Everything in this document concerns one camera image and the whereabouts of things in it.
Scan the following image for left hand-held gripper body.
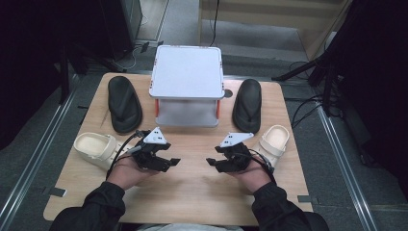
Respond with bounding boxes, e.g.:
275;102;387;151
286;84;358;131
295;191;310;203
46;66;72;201
130;126;168;171

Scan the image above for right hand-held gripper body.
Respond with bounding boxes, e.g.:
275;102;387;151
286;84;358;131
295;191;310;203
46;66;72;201
219;131;255;173

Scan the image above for black flip-flop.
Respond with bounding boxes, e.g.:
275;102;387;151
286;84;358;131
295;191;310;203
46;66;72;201
107;75;143;135
231;78;263;135

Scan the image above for cream clog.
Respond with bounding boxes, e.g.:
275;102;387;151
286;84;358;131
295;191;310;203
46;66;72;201
249;124;291;167
73;132;138;171

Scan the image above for white shoe rack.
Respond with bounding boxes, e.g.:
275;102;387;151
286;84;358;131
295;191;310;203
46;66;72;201
148;44;226;128

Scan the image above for person's right hand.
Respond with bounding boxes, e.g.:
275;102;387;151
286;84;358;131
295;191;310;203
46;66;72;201
225;158;274;195

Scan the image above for person's left hand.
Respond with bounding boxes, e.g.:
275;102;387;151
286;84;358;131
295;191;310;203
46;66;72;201
107;155;160;192

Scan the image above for grey tape strip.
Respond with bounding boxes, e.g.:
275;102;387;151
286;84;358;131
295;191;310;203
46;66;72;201
41;187;67;197
297;194;320;205

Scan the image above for black tripod stand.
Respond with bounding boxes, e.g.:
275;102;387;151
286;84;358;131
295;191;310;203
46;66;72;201
270;47;347;116

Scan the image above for dark cabinet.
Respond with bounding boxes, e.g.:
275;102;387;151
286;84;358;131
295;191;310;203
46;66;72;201
95;0;143;62

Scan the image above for black curtain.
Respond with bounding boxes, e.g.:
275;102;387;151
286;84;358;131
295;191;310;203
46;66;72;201
307;0;408;201
0;0;107;152

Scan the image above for left hand-held gripper cable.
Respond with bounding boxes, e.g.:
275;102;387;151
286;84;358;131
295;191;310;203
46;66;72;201
105;129;152;181

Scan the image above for hand-held gripper cable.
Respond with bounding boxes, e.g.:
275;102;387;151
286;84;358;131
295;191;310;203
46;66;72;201
243;152;277;186
105;129;152;181

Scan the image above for right hand-held gripper cable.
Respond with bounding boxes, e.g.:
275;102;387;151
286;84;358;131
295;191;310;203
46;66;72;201
243;152;277;186

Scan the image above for black floor cables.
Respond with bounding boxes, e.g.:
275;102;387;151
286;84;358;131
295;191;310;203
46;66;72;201
288;61;325;129

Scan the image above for white floor cable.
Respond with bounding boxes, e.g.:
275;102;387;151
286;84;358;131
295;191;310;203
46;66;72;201
112;44;143;71

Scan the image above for black metal post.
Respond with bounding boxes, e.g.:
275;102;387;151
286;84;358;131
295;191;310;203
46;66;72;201
58;44;72;105

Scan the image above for metal floor rail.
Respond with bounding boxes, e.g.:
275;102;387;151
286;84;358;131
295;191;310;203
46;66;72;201
0;75;80;231
316;105;380;231

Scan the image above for black hanging cable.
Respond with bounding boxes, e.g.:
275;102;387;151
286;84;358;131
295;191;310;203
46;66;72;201
209;0;221;47

